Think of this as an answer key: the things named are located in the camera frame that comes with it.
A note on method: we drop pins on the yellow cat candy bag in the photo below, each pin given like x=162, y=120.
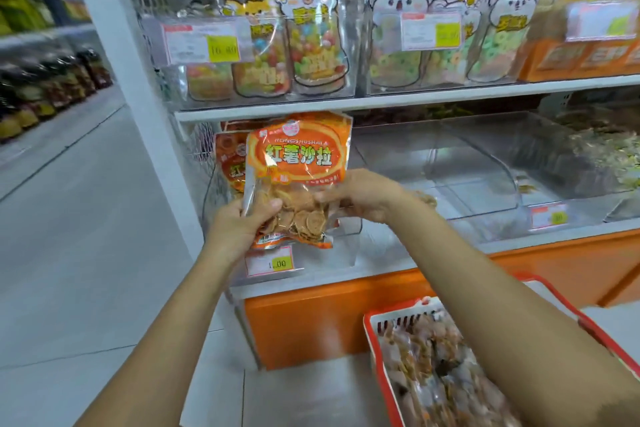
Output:
x=315, y=46
x=210, y=81
x=262, y=71

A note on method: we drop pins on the row of dark bottles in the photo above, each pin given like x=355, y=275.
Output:
x=50, y=91

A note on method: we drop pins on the orange snack packet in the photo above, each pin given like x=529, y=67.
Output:
x=300, y=151
x=230, y=161

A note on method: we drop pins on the white koala candy bag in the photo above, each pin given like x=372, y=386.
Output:
x=510, y=41
x=450, y=66
x=385, y=1

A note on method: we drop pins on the yellow hamster snack packets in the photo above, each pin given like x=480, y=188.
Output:
x=615, y=156

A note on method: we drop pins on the white snack shelf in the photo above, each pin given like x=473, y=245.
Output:
x=400, y=101

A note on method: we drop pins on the person's right forearm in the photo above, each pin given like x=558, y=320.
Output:
x=500, y=322

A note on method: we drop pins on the row of green yellow packets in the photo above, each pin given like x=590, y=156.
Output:
x=25, y=11

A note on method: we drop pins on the orange label snack bag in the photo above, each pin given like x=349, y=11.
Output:
x=605, y=54
x=550, y=59

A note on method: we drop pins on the person's left forearm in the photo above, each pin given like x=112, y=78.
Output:
x=160, y=362

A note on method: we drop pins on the orange shelf base panel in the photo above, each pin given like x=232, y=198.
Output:
x=310, y=327

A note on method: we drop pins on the person's left hand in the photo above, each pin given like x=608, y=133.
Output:
x=238, y=233

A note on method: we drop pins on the background goods shelf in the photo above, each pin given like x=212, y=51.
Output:
x=40, y=36

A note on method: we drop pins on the white red-rimmed shopping basket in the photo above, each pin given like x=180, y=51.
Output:
x=377, y=372

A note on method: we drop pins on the small yellow wrapped snack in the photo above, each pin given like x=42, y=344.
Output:
x=527, y=187

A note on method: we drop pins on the white yellow price tag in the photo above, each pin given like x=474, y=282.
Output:
x=548, y=217
x=190, y=43
x=430, y=31
x=600, y=21
x=270, y=262

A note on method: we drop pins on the person's right hand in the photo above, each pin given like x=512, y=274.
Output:
x=370, y=197

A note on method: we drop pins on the pile of small brown snacks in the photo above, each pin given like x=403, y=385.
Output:
x=440, y=377

